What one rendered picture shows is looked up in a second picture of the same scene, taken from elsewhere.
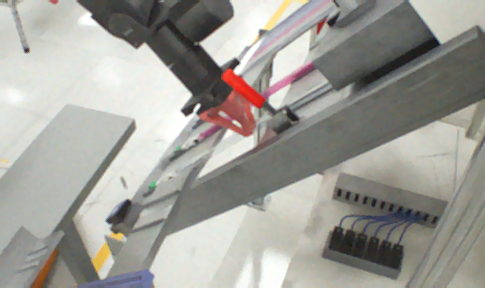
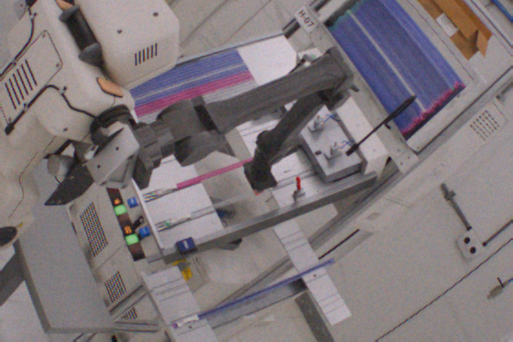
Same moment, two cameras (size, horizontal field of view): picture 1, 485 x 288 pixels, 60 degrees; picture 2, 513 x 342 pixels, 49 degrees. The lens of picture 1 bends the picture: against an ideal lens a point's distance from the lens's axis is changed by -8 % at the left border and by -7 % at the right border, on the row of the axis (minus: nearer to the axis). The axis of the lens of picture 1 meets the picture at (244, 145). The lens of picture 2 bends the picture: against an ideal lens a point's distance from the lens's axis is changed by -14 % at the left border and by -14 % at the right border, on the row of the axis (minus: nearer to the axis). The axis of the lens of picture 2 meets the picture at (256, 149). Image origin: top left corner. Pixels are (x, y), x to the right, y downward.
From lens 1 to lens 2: 1.80 m
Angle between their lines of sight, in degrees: 68
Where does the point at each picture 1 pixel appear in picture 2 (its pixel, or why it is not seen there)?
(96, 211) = not seen: outside the picture
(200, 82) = (268, 176)
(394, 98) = (349, 189)
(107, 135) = (47, 178)
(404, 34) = (354, 169)
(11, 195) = (40, 250)
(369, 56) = (342, 174)
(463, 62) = (369, 181)
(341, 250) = not seen: hidden behind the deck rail
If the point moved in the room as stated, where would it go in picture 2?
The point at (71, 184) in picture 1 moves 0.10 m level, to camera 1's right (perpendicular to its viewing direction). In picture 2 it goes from (65, 229) to (85, 224)
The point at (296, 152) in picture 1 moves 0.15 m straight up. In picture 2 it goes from (309, 206) to (345, 175)
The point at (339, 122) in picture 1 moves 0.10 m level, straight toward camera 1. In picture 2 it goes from (330, 196) to (346, 222)
